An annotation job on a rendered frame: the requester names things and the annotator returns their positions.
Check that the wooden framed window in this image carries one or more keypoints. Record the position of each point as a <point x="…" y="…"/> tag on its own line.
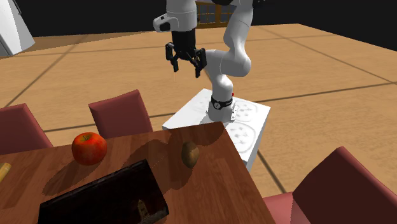
<point x="214" y="15"/>

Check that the red apple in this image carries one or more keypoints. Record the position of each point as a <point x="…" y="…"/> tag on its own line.
<point x="89" y="149"/>

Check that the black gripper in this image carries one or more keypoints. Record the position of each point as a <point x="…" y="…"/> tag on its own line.
<point x="184" y="42"/>

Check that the white patterned robot stand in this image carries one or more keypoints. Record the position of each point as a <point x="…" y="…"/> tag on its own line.
<point x="248" y="136"/>

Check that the brown kiwi fruit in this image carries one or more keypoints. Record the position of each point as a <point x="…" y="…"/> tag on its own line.
<point x="189" y="154"/>

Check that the dark red chair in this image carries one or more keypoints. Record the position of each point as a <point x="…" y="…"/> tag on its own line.
<point x="18" y="130"/>
<point x="341" y="192"/>
<point x="121" y="114"/>

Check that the brown wooden table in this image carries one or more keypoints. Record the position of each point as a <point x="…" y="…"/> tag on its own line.
<point x="214" y="186"/>

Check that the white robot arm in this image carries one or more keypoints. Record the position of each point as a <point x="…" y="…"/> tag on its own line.
<point x="231" y="62"/>

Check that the yellow cylindrical object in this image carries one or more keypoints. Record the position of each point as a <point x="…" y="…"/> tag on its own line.
<point x="3" y="171"/>

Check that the white refrigerator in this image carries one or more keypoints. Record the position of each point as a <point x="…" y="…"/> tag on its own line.
<point x="14" y="28"/>

